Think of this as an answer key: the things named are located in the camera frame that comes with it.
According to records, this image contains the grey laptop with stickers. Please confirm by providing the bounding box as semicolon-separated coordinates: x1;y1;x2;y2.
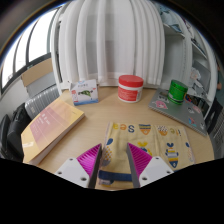
148;88;208;138

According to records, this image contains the black-framed window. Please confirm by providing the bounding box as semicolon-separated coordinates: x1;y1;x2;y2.
0;8;58;96

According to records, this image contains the green round tin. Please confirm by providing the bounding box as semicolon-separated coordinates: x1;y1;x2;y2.
166;79;189;106

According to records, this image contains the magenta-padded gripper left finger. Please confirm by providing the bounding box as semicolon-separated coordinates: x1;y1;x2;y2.
54;143;103;189

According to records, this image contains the yellow fish-print towel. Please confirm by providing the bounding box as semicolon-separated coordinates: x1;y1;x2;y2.
97;121;196;191

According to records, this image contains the grey ribbed radiator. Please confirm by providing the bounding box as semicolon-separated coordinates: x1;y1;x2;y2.
24;84;62;120

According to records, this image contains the white jar with red lid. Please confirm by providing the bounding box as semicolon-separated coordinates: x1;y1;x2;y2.
117;74;145;104

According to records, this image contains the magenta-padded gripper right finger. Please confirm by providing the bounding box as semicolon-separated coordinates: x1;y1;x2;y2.
125;142;175;188

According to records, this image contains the black bag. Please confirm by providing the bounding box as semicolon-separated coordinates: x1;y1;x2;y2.
0;114;11;158
6;102;33;158

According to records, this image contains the white shelf unit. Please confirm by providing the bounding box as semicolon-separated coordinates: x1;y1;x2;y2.
156;3;221;111

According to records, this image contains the small white printed box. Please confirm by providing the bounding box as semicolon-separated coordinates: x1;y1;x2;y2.
69;79;100;107

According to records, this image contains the cardboard box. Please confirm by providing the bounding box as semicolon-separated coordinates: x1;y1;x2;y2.
20;57;56;88

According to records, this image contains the white curtain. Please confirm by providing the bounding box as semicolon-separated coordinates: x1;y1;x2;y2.
49;0;167;91

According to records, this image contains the yellow and pink book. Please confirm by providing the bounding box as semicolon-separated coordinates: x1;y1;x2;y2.
20;96;86;167

